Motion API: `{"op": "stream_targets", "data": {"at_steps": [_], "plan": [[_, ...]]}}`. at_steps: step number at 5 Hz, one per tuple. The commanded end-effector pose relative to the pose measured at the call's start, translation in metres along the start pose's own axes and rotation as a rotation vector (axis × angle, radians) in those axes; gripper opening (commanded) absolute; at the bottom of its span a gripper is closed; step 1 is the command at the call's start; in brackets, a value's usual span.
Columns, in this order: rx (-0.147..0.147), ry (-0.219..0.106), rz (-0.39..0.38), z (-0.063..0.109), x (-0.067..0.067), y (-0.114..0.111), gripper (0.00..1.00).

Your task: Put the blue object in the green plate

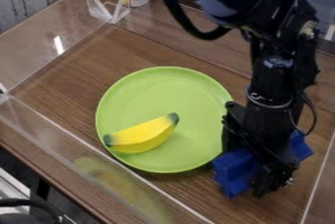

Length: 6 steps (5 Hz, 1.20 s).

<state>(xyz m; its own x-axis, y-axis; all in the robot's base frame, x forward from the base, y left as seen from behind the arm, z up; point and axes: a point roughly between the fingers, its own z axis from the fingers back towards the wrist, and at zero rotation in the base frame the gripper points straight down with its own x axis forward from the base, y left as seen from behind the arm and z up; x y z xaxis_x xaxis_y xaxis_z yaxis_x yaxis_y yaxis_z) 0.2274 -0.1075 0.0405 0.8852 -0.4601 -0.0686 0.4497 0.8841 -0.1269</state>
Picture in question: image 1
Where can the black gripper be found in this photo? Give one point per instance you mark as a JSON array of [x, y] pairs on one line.
[[261, 127]]

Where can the blue plastic block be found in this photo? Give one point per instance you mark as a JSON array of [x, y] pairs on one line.
[[235, 167]]

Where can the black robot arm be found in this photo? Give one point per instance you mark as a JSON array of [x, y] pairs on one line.
[[280, 28]]

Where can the green round plate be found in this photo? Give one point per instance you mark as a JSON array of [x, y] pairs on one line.
[[150, 93]]

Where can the yellow toy banana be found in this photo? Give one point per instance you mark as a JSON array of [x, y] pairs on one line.
[[142, 137]]

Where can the clear acrylic enclosure wall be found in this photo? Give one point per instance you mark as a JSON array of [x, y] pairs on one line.
[[60, 59]]

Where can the clear acrylic corner bracket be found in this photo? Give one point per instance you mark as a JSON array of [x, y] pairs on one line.
[[107, 11]]

